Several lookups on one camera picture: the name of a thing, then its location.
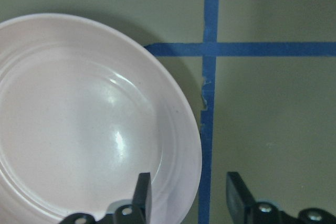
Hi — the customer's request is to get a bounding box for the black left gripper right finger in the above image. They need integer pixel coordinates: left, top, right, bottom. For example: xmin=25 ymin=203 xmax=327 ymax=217
xmin=226 ymin=172 xmax=256 ymax=224

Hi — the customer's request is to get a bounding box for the pink plate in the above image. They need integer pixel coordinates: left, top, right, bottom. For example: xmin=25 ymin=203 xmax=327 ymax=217
xmin=1 ymin=14 xmax=202 ymax=223

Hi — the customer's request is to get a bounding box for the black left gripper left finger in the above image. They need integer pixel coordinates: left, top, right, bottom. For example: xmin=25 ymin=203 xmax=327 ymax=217
xmin=132 ymin=173 xmax=152 ymax=223

